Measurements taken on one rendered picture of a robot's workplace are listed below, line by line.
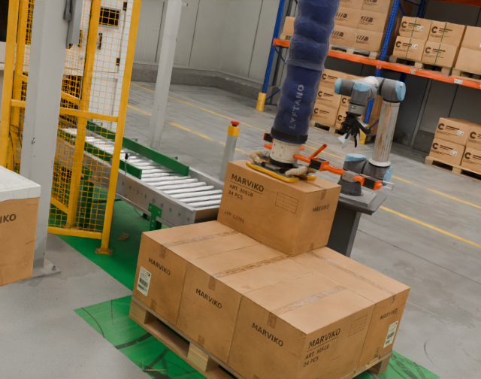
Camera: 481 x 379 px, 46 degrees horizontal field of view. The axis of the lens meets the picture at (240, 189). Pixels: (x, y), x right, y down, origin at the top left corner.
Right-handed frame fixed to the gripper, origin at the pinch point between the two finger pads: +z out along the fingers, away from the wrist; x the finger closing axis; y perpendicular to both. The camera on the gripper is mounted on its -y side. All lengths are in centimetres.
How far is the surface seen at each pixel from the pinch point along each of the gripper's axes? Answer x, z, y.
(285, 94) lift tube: 10.5, -20.7, 44.1
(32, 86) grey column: 106, 3, 155
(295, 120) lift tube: 7.9, -7.4, 34.6
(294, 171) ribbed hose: 12.4, 20.4, 24.3
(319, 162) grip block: 5.5, 11.6, 13.7
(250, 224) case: 19, 60, 43
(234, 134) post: -51, 27, 129
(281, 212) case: 18, 45, 23
